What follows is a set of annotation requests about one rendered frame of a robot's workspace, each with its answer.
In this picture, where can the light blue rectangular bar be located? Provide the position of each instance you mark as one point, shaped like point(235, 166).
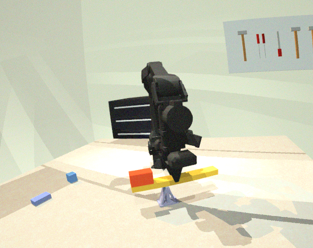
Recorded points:
point(40, 198)

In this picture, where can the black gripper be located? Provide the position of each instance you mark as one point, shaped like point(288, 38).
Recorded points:
point(171, 154)

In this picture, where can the small blue cube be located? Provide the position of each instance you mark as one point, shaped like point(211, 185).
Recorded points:
point(71, 177)

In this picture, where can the yellow bar with red block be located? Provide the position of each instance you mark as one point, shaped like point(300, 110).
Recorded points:
point(142, 180)

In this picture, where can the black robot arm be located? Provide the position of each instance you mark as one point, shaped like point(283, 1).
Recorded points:
point(166, 94)

